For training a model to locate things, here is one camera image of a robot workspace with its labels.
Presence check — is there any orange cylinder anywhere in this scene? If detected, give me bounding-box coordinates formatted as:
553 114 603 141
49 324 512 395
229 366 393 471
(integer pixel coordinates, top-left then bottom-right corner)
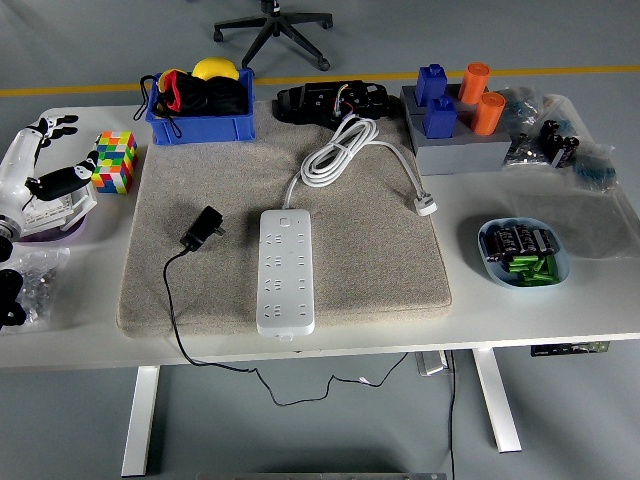
470 91 508 137
457 62 492 105

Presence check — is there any clear bag of blue components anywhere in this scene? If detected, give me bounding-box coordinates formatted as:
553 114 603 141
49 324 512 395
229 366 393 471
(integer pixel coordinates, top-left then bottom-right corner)
571 143 620 195
499 85 545 132

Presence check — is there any clear bag of dark parts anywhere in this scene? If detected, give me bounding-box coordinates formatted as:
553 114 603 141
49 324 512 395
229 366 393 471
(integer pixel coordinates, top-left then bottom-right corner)
501 131 550 170

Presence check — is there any clear bag of black capacitors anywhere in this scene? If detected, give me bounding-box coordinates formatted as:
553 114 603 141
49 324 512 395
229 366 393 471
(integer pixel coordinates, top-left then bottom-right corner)
538 117 582 170

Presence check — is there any grey-brown mat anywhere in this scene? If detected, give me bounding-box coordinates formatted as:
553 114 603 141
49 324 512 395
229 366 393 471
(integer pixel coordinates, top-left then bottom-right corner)
115 97 454 340

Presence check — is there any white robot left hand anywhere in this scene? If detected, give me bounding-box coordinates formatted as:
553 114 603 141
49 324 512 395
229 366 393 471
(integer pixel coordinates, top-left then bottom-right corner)
0 114 101 226

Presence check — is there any blue plastic bin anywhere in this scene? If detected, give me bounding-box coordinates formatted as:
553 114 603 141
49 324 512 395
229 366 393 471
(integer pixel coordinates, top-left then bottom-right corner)
144 68 257 147

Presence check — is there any pile of black capacitors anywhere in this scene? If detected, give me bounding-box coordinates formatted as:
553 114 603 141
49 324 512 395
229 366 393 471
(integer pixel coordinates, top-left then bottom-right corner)
480 223 559 264

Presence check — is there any white power strip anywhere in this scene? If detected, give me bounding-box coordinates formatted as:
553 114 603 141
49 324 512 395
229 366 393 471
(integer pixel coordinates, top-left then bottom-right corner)
256 207 317 342

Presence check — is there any thin black hanging cable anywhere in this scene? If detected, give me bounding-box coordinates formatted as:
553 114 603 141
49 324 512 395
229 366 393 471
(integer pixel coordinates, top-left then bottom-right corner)
446 349 458 480

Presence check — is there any large clear plastic bag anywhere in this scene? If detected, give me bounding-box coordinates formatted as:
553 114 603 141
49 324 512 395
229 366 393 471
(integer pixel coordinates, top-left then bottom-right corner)
504 93 640 261

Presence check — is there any white power strip cord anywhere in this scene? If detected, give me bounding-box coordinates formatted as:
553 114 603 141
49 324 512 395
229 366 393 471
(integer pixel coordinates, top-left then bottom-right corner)
283 113 440 217

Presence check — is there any table control panel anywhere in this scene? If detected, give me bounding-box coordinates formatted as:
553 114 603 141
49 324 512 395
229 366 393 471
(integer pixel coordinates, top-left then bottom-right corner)
530 341 613 358

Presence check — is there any blue block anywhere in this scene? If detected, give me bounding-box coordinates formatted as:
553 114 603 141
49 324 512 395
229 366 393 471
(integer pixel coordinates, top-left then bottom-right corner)
422 95 459 140
414 63 448 107

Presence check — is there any white table leg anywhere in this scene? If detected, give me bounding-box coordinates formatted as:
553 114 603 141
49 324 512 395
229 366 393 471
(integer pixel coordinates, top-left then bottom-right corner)
471 348 524 455
121 365 162 478

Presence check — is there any multicoloured puzzle cube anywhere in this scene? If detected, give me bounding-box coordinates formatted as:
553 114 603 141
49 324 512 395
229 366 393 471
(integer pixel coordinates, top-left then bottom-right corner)
89 130 140 196

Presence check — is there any grey block base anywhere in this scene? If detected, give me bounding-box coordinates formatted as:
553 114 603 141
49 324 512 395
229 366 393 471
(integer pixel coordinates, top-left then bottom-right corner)
399 83 514 177

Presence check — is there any clear bag of screws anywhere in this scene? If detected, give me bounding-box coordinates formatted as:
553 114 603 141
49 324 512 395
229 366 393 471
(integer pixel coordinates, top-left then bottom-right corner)
0 248 72 329

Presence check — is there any purple tray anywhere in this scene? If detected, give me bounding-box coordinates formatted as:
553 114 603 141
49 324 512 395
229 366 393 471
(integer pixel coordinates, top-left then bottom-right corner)
16 209 95 247

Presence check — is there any pile of green cylinders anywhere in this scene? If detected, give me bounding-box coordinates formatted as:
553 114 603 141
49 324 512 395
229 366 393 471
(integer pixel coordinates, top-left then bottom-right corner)
506 253 561 288

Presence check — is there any black electronic device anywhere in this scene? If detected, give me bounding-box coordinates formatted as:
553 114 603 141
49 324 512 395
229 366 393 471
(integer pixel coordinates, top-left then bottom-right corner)
272 79 392 130

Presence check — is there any black drawstring pouch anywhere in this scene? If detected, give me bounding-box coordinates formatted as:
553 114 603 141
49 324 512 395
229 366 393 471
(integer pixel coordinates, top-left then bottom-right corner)
132 69 250 140

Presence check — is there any black plug with cord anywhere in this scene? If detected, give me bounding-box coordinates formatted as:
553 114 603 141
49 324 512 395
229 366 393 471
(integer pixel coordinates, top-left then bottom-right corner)
162 205 414 408

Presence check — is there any black office chair base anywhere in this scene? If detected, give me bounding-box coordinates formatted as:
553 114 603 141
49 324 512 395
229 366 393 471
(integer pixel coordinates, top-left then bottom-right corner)
213 0 335 73

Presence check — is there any grey metal box under table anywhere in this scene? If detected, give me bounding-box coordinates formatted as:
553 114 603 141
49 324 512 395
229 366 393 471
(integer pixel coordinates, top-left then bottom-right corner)
414 351 449 377

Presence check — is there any light blue dish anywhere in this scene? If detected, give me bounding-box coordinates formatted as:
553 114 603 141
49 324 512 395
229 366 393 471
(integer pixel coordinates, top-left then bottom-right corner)
477 216 572 291

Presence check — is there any yellow ball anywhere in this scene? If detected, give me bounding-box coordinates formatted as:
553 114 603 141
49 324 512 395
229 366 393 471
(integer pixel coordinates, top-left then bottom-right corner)
191 57 240 82

